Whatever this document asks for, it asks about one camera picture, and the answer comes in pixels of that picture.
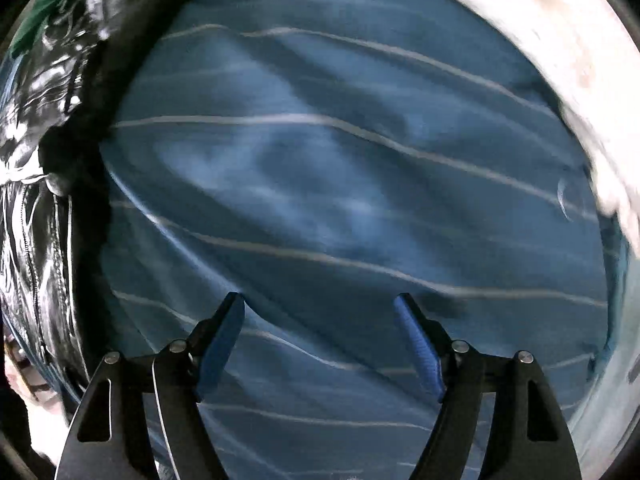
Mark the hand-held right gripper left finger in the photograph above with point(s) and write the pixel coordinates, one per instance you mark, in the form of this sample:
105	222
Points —
220	350

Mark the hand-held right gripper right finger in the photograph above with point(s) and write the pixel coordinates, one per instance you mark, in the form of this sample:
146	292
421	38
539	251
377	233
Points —
419	347

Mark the shiny black puffer jacket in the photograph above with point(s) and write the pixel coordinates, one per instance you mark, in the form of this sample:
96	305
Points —
60	110

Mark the blue striped bed sheet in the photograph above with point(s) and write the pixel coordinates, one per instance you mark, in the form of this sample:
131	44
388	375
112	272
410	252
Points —
340	170

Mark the white fluffy blanket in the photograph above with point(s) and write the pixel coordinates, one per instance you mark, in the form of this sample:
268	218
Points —
560	55

